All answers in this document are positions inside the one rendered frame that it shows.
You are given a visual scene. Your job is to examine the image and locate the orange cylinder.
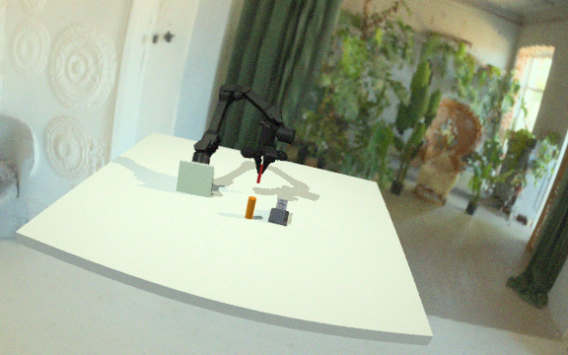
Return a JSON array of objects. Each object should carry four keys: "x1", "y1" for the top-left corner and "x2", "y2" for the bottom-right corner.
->
[{"x1": 245, "y1": 196, "x2": 256, "y2": 219}]

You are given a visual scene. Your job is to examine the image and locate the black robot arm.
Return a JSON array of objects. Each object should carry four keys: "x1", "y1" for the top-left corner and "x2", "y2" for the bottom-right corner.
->
[{"x1": 191, "y1": 84, "x2": 296, "y2": 165}]

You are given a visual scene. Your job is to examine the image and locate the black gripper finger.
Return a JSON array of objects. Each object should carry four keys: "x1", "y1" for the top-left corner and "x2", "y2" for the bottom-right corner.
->
[
  {"x1": 262, "y1": 161, "x2": 271, "y2": 175},
  {"x1": 254, "y1": 159, "x2": 262, "y2": 174}
]

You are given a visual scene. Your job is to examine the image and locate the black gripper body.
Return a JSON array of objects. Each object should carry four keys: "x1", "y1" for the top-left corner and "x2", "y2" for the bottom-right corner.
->
[{"x1": 240, "y1": 136, "x2": 288, "y2": 161}]

